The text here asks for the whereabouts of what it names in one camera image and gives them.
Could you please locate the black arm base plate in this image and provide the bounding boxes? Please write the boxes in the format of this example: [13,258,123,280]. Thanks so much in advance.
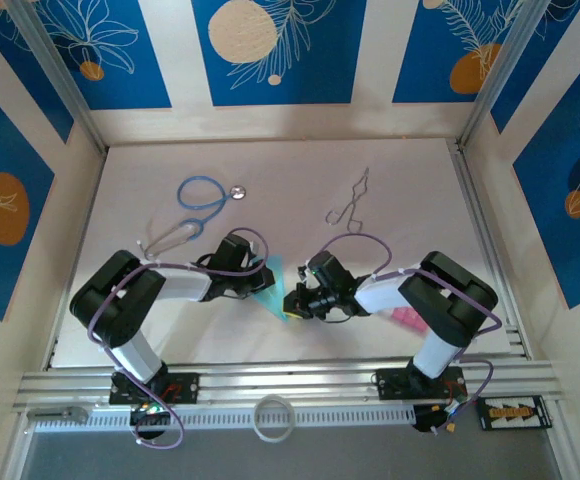
[375,367,467,402]
[108,371,202,407]

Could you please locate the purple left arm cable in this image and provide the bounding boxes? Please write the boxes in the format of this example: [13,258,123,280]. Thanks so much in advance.
[86,228,270,449]

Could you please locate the white tape ring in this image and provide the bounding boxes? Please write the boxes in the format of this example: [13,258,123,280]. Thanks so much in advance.
[252,394,297,444]

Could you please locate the aluminium side rail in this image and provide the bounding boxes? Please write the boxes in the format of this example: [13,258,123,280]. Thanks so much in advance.
[448,139,529,359]

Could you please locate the aluminium front rail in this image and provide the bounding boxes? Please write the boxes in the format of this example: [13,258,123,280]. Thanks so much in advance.
[12,356,564,414]

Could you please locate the small metal bracket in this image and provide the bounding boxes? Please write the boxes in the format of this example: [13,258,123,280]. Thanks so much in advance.
[25,405,89,424]

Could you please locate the white slotted cable duct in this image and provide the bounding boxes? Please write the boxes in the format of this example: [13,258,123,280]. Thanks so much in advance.
[29,405,417,434]

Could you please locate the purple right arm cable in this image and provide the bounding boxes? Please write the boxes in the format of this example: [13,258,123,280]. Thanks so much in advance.
[316,231,503,437]

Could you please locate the aluminium corner post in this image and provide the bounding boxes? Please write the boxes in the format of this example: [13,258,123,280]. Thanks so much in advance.
[455,0,542,151]
[5,0,110,155]

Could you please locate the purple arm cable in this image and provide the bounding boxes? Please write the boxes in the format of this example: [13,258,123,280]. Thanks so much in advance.
[316,231,503,437]
[86,228,270,449]

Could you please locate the metal wire tongs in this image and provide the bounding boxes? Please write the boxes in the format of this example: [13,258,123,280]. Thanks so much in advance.
[324,166,372,234]

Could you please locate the light blue paper sheet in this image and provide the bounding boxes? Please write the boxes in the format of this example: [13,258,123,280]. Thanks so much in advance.
[249,254,292,324]

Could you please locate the black orange terminal block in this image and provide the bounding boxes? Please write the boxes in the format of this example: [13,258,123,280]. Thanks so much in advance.
[476,395,554,432]

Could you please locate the blue stethoscope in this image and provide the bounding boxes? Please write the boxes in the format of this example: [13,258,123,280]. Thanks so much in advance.
[135,174,249,261]

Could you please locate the pink and clear pill box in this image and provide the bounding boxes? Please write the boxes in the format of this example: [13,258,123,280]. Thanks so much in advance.
[389,308,427,334]

